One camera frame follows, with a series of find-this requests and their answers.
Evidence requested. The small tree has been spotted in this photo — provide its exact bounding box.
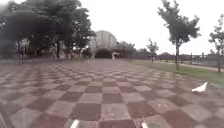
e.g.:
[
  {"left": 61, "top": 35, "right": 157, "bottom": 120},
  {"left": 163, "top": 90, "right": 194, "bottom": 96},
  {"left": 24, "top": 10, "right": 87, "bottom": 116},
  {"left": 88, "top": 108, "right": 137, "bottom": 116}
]
[{"left": 145, "top": 37, "right": 160, "bottom": 64}]

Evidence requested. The person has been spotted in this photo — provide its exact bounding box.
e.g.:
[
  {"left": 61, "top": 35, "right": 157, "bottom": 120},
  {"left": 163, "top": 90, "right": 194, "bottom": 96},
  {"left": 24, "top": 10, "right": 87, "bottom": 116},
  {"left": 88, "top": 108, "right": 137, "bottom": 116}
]
[{"left": 111, "top": 51, "right": 117, "bottom": 61}]

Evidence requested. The domed building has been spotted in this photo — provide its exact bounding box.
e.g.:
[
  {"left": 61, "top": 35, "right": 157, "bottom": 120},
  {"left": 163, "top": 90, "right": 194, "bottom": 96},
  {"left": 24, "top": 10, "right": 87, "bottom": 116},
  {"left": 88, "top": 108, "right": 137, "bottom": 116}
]
[{"left": 88, "top": 30, "right": 137, "bottom": 60}]

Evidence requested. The white bird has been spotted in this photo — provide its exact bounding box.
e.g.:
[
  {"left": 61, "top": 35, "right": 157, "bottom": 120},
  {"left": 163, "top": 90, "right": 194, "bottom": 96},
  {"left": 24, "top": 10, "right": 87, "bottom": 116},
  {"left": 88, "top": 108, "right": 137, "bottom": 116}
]
[{"left": 191, "top": 81, "right": 209, "bottom": 94}]

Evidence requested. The robot's own part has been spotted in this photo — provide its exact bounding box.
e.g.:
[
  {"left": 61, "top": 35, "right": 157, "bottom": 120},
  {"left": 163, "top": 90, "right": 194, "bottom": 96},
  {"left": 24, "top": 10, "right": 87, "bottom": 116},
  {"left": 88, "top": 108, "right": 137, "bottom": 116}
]
[
  {"left": 69, "top": 119, "right": 81, "bottom": 128},
  {"left": 140, "top": 121, "right": 150, "bottom": 128}
]

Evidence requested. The slim tree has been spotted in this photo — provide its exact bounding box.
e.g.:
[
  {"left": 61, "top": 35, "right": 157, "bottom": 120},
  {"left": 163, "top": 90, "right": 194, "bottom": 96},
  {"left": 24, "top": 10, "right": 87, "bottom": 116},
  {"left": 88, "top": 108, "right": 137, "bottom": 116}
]
[{"left": 157, "top": 0, "right": 202, "bottom": 71}]

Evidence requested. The red grey checkered pavement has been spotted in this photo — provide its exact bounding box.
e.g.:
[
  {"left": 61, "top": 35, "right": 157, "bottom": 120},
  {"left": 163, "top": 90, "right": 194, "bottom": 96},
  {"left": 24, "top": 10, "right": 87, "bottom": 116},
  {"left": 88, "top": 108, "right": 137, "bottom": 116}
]
[{"left": 0, "top": 58, "right": 224, "bottom": 128}]

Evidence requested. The group of large trees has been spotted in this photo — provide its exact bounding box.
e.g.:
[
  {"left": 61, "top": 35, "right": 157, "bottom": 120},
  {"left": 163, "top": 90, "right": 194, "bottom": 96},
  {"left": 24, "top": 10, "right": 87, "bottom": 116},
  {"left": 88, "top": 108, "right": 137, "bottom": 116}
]
[{"left": 0, "top": 0, "right": 97, "bottom": 61}]

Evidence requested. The grass lawn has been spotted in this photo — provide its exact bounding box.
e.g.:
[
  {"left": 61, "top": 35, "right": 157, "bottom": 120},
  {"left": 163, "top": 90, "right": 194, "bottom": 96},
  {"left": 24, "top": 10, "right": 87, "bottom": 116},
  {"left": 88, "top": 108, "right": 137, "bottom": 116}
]
[{"left": 130, "top": 59, "right": 224, "bottom": 88}]

